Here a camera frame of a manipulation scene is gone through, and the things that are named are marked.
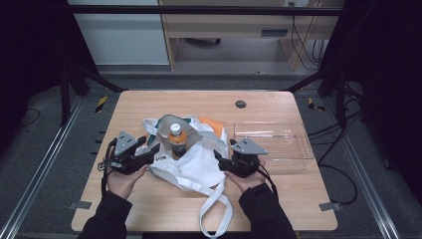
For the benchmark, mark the light wooden desk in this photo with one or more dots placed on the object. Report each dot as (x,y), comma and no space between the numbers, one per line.
(232,25)

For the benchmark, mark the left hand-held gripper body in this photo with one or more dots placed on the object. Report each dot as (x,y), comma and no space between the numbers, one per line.
(125,142)

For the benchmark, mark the black metal frame stand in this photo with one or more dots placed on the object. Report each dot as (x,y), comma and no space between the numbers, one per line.
(66,96)
(340,96)

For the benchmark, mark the grey table bracket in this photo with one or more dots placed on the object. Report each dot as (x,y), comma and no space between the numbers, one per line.
(81,204)
(330,206)

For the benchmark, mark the orange drink bottle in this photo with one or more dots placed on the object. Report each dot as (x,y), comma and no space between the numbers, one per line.
(176,139)

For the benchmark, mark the clear plastic tray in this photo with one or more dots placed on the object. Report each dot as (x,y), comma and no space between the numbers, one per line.
(285,146)

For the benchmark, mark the aluminium floor rail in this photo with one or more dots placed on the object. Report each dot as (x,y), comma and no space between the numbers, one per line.
(43,166)
(365,172)

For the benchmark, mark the person's right hand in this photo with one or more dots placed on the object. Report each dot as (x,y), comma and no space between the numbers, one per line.
(247,184)

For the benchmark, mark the yellow black tape piece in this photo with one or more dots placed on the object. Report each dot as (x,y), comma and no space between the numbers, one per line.
(101,104)
(312,103)

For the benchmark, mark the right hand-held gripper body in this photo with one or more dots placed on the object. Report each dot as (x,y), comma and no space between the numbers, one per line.
(247,147)

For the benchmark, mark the black horizontal frame bar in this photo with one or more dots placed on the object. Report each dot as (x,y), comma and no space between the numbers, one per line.
(199,10)

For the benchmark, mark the dark round table grommet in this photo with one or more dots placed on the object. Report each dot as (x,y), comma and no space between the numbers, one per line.
(241,104)

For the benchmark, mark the white patterned tote bag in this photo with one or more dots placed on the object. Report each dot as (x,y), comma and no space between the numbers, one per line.
(195,166)

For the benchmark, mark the white cabinet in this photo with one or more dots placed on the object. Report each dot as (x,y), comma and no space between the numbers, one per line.
(122,36)

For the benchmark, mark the person's left hand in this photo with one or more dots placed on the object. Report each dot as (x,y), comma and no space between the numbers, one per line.
(122,184)

